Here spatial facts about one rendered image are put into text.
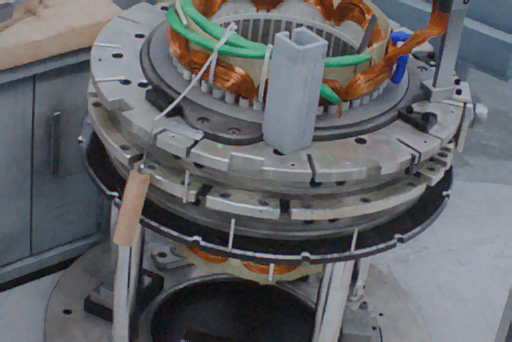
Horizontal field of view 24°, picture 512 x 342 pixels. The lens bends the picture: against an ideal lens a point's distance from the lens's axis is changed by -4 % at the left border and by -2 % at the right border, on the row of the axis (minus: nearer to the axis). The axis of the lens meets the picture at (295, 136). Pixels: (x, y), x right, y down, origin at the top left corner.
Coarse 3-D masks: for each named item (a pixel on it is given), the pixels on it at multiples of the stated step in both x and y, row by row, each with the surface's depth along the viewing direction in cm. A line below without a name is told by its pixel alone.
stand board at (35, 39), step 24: (0, 0) 117; (48, 0) 118; (72, 0) 119; (96, 0) 120; (0, 24) 113; (24, 24) 113; (48, 24) 114; (72, 24) 115; (96, 24) 115; (0, 48) 109; (24, 48) 111; (48, 48) 113; (72, 48) 115
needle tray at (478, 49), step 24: (384, 0) 130; (408, 0) 139; (432, 0) 139; (480, 0) 135; (504, 0) 134; (408, 24) 129; (480, 24) 136; (504, 24) 135; (480, 48) 126; (504, 48) 124; (456, 72) 135; (504, 72) 125
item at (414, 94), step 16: (144, 48) 105; (144, 64) 102; (416, 64) 109; (160, 80) 100; (416, 80) 106; (176, 96) 98; (416, 96) 104; (192, 112) 97; (208, 112) 97; (192, 128) 96; (208, 128) 95; (224, 128) 95; (240, 128) 96; (256, 128) 96; (352, 128) 98; (368, 128) 99; (224, 144) 95; (240, 144) 95
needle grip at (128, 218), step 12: (132, 180) 95; (144, 180) 95; (132, 192) 95; (144, 192) 96; (132, 204) 95; (120, 216) 96; (132, 216) 96; (120, 228) 96; (132, 228) 96; (120, 240) 96; (132, 240) 97
